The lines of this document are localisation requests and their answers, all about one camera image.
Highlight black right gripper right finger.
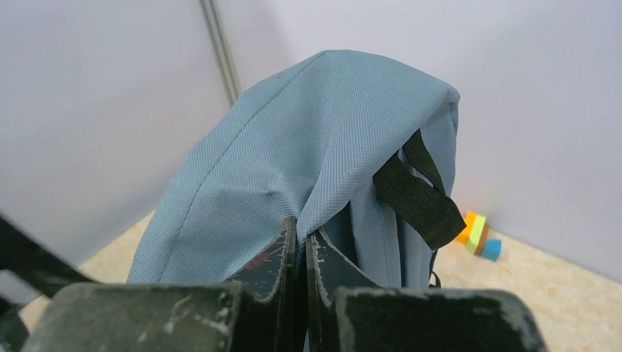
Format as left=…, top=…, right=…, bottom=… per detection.
left=306, top=229, right=547, bottom=351

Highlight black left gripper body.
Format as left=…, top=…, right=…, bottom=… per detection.
left=1, top=218, right=94, bottom=351

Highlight blue student backpack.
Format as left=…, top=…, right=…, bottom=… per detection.
left=126, top=49, right=467, bottom=352

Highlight colourful sticky note stack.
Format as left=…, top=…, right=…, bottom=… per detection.
left=454, top=211, right=502, bottom=262

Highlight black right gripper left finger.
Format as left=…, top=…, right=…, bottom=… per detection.
left=23, top=217, right=296, bottom=352

